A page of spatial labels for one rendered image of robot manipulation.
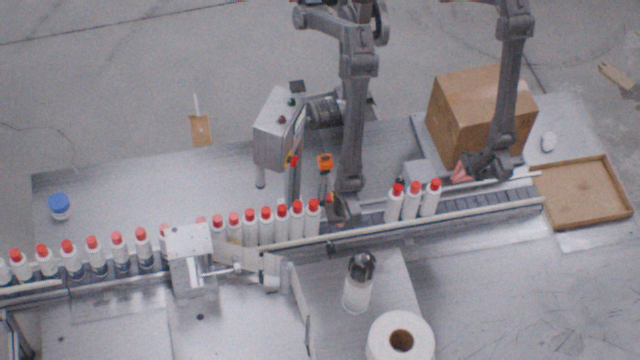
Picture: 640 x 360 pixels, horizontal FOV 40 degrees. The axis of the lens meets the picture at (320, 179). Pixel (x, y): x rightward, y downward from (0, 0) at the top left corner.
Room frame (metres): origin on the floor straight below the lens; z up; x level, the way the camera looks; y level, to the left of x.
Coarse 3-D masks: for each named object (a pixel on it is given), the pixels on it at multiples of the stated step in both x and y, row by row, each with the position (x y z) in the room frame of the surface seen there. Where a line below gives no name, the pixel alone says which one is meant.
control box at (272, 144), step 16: (272, 96) 1.64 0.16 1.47; (288, 96) 1.64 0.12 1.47; (272, 112) 1.58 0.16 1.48; (288, 112) 1.58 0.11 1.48; (256, 128) 1.52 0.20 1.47; (272, 128) 1.52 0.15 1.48; (288, 128) 1.53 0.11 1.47; (256, 144) 1.52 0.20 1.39; (272, 144) 1.50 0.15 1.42; (288, 144) 1.53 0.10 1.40; (256, 160) 1.52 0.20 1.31; (272, 160) 1.50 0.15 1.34
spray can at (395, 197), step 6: (396, 186) 1.63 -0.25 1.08; (402, 186) 1.63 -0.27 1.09; (390, 192) 1.63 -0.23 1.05; (396, 192) 1.61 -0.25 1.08; (402, 192) 1.63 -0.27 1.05; (390, 198) 1.61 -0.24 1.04; (396, 198) 1.61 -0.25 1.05; (402, 198) 1.61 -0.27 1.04; (390, 204) 1.61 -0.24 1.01; (396, 204) 1.60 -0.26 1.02; (390, 210) 1.60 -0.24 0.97; (396, 210) 1.60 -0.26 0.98; (384, 216) 1.62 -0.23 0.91; (390, 216) 1.60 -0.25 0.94; (396, 216) 1.61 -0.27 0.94; (390, 222) 1.60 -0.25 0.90
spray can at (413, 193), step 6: (414, 180) 1.66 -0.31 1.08; (414, 186) 1.63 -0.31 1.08; (420, 186) 1.64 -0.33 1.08; (408, 192) 1.64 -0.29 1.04; (414, 192) 1.63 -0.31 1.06; (420, 192) 1.64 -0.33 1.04; (408, 198) 1.62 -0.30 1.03; (414, 198) 1.62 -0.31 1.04; (408, 204) 1.62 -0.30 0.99; (414, 204) 1.62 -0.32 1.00; (402, 210) 1.64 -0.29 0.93; (408, 210) 1.62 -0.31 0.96; (414, 210) 1.62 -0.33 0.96; (402, 216) 1.63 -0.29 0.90; (408, 216) 1.62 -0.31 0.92; (414, 216) 1.63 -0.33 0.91
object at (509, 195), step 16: (496, 192) 1.78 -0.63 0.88; (512, 192) 1.79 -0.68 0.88; (528, 192) 1.79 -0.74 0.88; (448, 208) 1.69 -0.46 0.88; (464, 208) 1.70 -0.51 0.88; (512, 208) 1.72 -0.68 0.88; (320, 224) 1.58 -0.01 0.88; (368, 224) 1.60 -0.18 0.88; (384, 224) 1.60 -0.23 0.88; (416, 224) 1.62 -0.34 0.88; (336, 240) 1.52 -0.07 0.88; (160, 256) 1.40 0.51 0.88; (112, 272) 1.32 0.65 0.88; (128, 272) 1.33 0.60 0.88; (144, 272) 1.33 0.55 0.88
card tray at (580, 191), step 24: (552, 168) 1.94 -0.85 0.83; (576, 168) 1.95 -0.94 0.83; (600, 168) 1.96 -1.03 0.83; (552, 192) 1.84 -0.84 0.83; (576, 192) 1.85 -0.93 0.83; (600, 192) 1.86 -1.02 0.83; (624, 192) 1.84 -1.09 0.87; (552, 216) 1.73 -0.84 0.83; (576, 216) 1.74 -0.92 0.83; (600, 216) 1.74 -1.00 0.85; (624, 216) 1.76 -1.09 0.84
